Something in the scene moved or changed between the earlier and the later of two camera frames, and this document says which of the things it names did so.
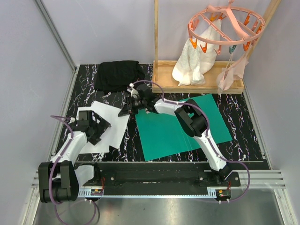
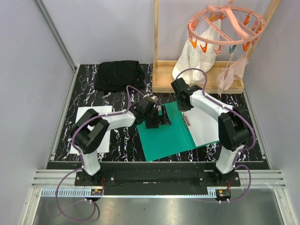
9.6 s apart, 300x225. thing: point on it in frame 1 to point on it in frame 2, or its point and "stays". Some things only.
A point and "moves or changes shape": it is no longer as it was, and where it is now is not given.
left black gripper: [102, 125] to [155, 123]
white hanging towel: [193, 63] stays
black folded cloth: [116, 76] stays
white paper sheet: [118, 123] moves or changes shape
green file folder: [162, 135] stays
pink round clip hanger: [230, 26] stays
